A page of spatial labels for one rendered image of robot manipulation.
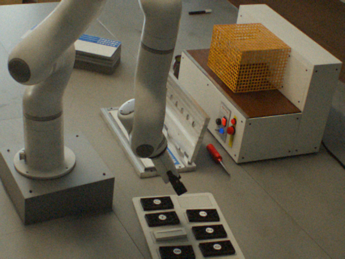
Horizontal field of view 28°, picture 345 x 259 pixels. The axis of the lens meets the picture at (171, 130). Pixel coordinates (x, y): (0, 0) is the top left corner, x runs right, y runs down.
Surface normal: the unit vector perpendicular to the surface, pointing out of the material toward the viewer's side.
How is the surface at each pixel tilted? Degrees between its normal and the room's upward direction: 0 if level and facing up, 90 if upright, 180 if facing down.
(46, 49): 79
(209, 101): 90
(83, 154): 3
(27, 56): 70
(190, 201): 0
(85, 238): 0
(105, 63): 90
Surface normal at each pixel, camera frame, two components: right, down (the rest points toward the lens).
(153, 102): 0.26, -0.17
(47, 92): 0.18, -0.47
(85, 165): 0.07, -0.84
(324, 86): 0.39, 0.51
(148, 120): 0.18, 0.14
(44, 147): 0.17, 0.53
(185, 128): -0.87, -0.07
